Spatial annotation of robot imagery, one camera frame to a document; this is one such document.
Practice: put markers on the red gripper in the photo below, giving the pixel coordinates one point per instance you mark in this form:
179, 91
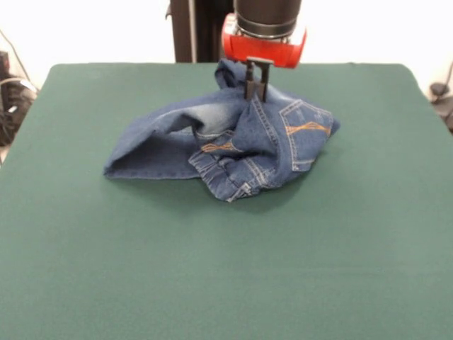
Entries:
262, 51

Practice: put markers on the blue denim jeans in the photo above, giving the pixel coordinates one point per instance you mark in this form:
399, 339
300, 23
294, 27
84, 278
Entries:
170, 141

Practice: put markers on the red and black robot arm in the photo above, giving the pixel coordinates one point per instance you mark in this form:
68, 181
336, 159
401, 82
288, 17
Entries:
267, 16

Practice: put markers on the dark green table cloth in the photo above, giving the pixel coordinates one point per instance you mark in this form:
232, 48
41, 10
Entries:
141, 248

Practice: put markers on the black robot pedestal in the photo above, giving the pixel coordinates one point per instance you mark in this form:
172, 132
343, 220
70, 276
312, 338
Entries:
205, 32

